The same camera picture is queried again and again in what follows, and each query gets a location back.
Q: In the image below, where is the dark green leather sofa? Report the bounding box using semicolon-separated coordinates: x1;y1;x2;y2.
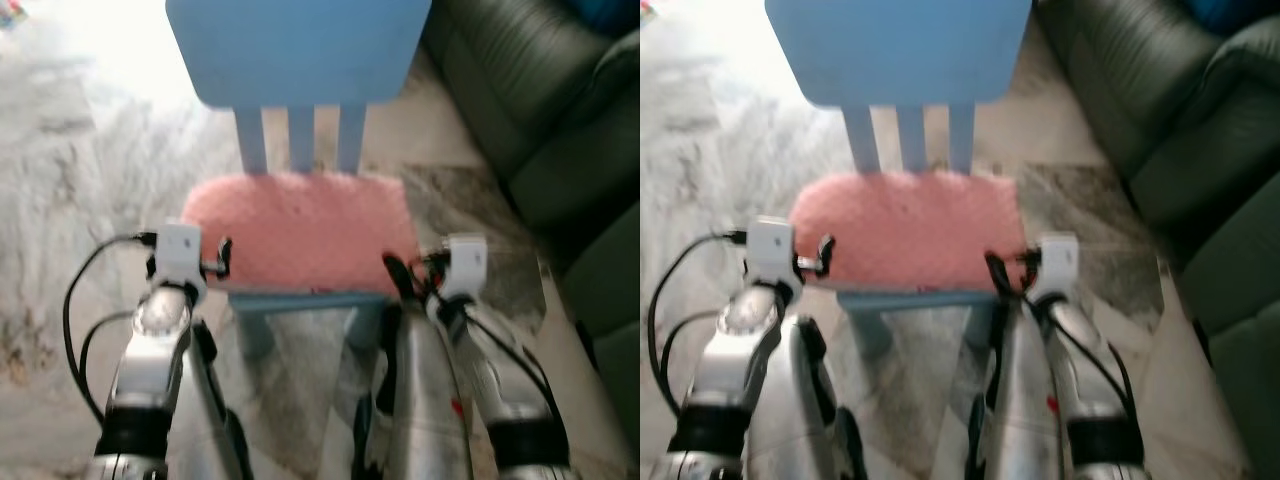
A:
1034;0;1280;480
420;0;641;463

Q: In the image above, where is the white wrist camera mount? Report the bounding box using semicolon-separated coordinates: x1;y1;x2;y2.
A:
1034;232;1082;303
148;224;207;301
438;234;490;303
744;215;799;293

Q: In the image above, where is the silver left robot leg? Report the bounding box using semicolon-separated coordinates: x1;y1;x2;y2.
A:
745;314;867;480
165;320;253;480

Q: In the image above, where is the light blue wooden chair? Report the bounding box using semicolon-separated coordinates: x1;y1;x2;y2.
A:
165;0;433;363
765;0;1034;361

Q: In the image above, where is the blue cushion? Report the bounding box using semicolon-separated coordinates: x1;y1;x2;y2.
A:
1184;0;1280;37
572;0;641;37

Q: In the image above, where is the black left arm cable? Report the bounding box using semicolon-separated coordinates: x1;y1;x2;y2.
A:
62;232;161;423
646;230;749;419

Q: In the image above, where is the pink fluffy pillow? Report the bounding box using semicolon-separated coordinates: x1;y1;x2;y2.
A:
180;170;422;297
788;170;1030;294

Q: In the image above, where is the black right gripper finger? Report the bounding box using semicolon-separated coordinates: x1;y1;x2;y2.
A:
986;250;1017;298
384;253;418;303

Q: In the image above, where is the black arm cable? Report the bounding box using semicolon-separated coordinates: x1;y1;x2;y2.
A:
1030;290;1137;421
62;232;161;423
646;230;749;419
432;290;563;426

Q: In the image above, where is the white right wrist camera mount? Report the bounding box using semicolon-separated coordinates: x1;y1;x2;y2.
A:
1034;232;1082;303
438;234;490;303

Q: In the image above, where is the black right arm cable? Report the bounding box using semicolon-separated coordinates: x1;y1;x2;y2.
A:
1030;290;1137;421
432;290;563;426

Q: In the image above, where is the silver right robot leg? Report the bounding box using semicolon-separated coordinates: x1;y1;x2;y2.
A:
352;300;477;480
965;298;1063;480

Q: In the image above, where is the silver robot leg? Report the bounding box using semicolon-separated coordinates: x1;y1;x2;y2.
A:
965;298;1063;480
352;300;477;480
165;320;253;480
745;314;867;480

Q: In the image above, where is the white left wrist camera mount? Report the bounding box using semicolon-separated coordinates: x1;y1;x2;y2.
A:
148;224;207;301
744;215;799;293

